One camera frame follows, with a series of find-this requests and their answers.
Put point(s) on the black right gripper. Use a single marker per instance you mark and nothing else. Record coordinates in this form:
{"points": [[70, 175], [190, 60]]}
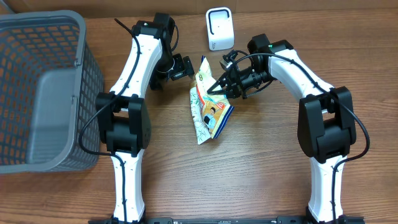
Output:
{"points": [[232, 84]]}

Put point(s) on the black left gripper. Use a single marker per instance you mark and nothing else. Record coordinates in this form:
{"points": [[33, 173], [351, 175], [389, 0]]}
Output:
{"points": [[185, 67]]}

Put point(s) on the yellow snack chip bag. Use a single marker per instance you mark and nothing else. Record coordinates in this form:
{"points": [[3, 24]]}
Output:
{"points": [[215, 109]]}

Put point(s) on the white bamboo print tube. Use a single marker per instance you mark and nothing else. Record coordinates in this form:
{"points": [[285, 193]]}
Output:
{"points": [[201, 130]]}

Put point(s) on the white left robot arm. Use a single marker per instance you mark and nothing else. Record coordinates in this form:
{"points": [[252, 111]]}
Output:
{"points": [[122, 115]]}

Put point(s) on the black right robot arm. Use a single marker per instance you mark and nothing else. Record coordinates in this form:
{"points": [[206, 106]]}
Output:
{"points": [[326, 121]]}

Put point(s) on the white barcode scanner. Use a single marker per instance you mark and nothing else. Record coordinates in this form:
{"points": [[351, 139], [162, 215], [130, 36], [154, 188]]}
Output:
{"points": [[219, 24]]}

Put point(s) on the grey plastic mesh basket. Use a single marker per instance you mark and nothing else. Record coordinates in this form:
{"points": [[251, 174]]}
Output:
{"points": [[49, 83]]}

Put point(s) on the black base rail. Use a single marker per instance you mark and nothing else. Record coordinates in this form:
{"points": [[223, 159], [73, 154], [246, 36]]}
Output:
{"points": [[277, 220]]}

